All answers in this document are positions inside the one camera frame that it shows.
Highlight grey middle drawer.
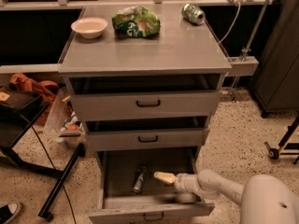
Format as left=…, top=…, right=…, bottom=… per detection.
left=86, top=116, right=209, bottom=151

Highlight dark grey side cabinet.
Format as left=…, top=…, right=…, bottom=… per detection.
left=249, top=0, right=299, bottom=118

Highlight green chip bag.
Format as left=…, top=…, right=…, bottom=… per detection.
left=111, top=6, right=161, bottom=38

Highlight green soda can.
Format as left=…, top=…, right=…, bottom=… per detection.
left=181, top=4, right=206, bottom=25

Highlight white bowl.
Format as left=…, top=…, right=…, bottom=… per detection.
left=71, top=17, right=107, bottom=39

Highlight orange bag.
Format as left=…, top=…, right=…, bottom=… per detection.
left=10, top=73, right=60, bottom=125

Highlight grey drawer cabinet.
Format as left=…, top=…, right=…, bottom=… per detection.
left=57, top=2, right=233, bottom=161

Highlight clear plastic bag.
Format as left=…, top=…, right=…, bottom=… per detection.
left=44, top=87, right=86, bottom=148

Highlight silver blue redbull can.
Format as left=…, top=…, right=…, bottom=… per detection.
left=132, top=166, right=149, bottom=194

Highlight grey top drawer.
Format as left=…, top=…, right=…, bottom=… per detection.
left=69, top=75, right=221, bottom=121

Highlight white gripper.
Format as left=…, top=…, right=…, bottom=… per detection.
left=154, top=172, right=198, bottom=203

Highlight black white sneaker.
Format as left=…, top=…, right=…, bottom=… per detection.
left=0, top=202, right=22, bottom=224

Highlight metal pole stand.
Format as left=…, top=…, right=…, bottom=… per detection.
left=228, top=0, right=270, bottom=103

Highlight black floor cable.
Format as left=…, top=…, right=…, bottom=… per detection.
left=31, top=125, right=78, bottom=224

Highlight white power cable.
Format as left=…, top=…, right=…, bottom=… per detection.
left=218, top=1, right=243, bottom=46

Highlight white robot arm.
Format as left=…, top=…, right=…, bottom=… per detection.
left=154, top=169, right=299, bottom=224

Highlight grey drawer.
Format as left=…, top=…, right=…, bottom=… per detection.
left=89, top=147, right=214, bottom=224
left=69, top=75, right=221, bottom=121
left=86, top=116, right=209, bottom=151

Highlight black wheeled tripod base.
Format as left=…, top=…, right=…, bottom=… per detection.
left=264, top=115, right=299, bottom=164

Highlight grey bottom drawer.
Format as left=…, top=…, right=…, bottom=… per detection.
left=89, top=147, right=214, bottom=224

